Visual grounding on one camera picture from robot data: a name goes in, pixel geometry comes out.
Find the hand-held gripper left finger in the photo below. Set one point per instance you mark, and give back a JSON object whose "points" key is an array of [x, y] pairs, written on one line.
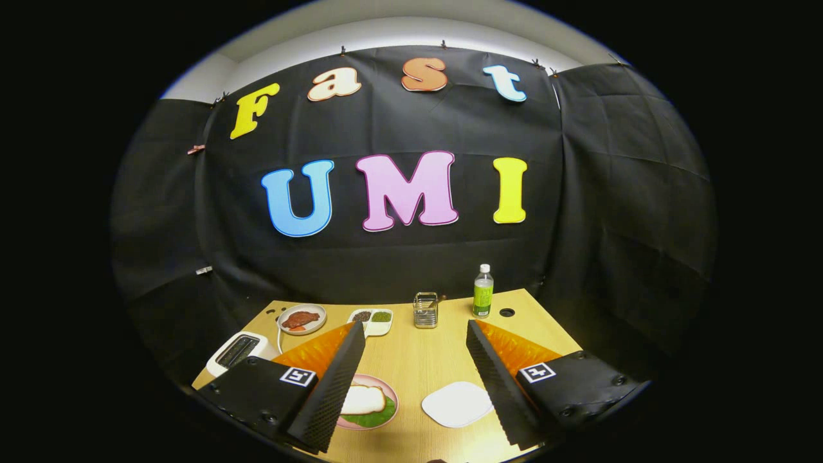
{"points": [[331, 392]]}

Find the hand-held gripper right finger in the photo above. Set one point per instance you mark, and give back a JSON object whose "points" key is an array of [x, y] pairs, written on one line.
{"points": [[498, 392]]}

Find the plain toast bread slice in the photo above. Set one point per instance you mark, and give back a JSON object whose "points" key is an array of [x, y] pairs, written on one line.
{"points": [[363, 400]]}

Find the green lettuce leaf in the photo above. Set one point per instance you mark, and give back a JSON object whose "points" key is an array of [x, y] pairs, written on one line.
{"points": [[379, 419]]}

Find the white square plate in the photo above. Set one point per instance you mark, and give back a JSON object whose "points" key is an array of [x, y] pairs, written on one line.
{"points": [[456, 405]]}

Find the pink plate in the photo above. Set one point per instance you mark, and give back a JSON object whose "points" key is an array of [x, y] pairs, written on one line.
{"points": [[382, 384]]}

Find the round white plate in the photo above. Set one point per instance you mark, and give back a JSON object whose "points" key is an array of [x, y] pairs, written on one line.
{"points": [[319, 328]]}

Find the white divided bean dish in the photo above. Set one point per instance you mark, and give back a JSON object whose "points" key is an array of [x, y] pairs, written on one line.
{"points": [[379, 329]]}

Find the red meat steak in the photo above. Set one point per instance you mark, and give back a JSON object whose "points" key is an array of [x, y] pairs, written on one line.
{"points": [[300, 318]]}

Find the green label drink bottle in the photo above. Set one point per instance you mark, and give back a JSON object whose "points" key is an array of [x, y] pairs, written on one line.
{"points": [[483, 299]]}

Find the white toaster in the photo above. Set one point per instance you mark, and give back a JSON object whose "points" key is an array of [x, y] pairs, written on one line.
{"points": [[215, 368]]}

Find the black backdrop cloth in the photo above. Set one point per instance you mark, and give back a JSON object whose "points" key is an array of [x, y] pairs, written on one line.
{"points": [[386, 128]]}

